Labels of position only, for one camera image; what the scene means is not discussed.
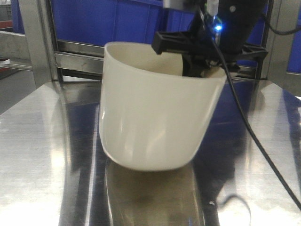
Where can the blue crate behind left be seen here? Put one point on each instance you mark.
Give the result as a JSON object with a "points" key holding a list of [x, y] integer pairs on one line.
{"points": [[100, 21]]}

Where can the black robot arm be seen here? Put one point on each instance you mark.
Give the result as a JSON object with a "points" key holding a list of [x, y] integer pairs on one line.
{"points": [[228, 22]]}

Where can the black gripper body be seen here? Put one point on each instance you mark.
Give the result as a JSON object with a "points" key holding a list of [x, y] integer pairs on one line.
{"points": [[203, 29]]}

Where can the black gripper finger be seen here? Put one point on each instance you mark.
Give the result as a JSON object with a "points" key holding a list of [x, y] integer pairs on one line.
{"points": [[173, 42], [251, 52]]}

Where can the white plastic bin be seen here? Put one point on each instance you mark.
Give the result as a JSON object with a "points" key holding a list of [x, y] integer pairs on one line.
{"points": [[153, 118]]}

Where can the steel shelf frame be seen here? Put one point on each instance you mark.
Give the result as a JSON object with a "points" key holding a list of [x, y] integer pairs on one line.
{"points": [[39, 50]]}

